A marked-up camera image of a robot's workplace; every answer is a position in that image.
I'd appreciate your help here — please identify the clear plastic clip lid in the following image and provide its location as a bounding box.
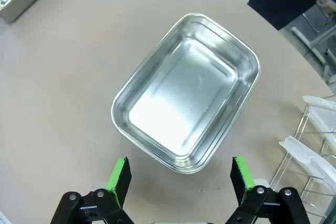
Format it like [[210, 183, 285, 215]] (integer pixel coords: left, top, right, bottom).
[[303, 95, 336, 151], [278, 134, 336, 190]]

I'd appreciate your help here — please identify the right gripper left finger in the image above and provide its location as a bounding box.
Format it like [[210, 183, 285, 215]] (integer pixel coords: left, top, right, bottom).
[[49, 156, 132, 224]]

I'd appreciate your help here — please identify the chrome wire lid rack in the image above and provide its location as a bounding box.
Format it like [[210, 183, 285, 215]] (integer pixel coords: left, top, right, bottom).
[[270, 100, 336, 209]]

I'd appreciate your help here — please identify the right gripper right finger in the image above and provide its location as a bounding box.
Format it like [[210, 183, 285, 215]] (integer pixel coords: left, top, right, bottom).
[[228, 156, 312, 224]]

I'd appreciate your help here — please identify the person's left hand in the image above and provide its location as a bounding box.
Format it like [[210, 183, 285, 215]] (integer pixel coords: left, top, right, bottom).
[[316, 0, 336, 14]]

